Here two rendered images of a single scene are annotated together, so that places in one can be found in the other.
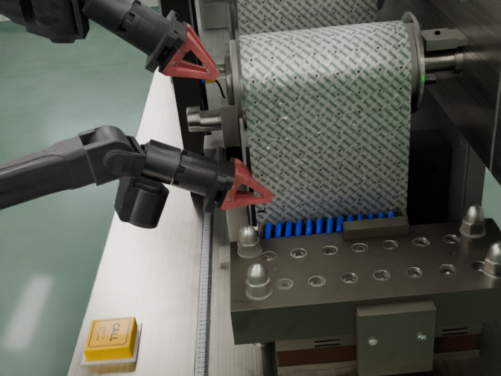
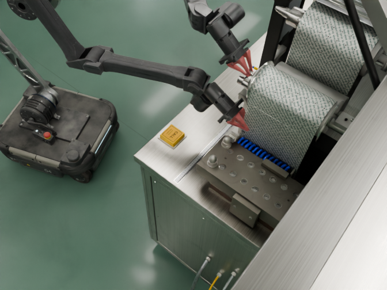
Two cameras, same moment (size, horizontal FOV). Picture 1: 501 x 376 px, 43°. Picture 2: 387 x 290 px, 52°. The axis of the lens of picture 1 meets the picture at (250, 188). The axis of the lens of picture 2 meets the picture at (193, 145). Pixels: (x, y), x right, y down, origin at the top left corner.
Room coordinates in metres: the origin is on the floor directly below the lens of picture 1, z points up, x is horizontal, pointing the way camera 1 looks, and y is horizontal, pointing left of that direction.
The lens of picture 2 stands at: (0.05, -0.35, 2.18)
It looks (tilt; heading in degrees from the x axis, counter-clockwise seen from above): 56 degrees down; 34
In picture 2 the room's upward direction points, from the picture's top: 4 degrees clockwise
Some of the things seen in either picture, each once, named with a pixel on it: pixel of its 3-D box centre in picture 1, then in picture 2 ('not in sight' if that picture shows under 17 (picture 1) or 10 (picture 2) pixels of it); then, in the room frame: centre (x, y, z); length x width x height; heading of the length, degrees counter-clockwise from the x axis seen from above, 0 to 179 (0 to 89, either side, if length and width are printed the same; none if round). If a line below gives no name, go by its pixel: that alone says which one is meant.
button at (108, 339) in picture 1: (111, 338); (172, 135); (0.75, 0.24, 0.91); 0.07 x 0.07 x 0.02; 89
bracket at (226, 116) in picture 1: (226, 185); (246, 107); (0.94, 0.04, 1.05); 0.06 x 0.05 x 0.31; 89
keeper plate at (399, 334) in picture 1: (395, 340); (243, 211); (0.63, -0.17, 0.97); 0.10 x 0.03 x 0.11; 89
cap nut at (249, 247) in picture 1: (248, 239); (227, 140); (0.78, 0.01, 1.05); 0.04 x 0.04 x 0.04
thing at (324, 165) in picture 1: (329, 171); (273, 137); (0.84, -0.12, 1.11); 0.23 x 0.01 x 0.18; 89
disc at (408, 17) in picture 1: (409, 63); (329, 121); (0.90, -0.25, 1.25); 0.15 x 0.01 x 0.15; 179
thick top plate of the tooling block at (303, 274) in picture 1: (370, 277); (257, 184); (0.72, -0.16, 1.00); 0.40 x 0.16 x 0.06; 89
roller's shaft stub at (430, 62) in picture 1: (435, 60); (341, 128); (0.90, -0.29, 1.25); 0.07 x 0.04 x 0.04; 89
